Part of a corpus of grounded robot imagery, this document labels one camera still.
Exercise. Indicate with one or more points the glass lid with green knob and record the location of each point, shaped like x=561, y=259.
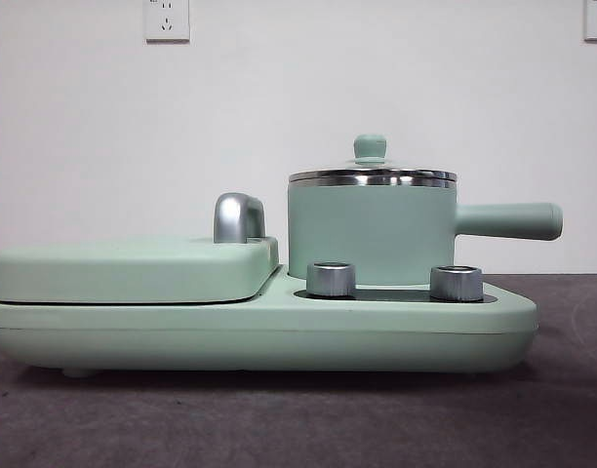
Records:
x=369, y=146

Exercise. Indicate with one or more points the silver control knob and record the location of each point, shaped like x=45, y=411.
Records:
x=330, y=280
x=456, y=284

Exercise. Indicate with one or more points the mint green breakfast machine base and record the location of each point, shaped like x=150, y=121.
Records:
x=425, y=331

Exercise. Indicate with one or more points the mint green griddle cover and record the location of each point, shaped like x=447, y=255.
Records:
x=132, y=273

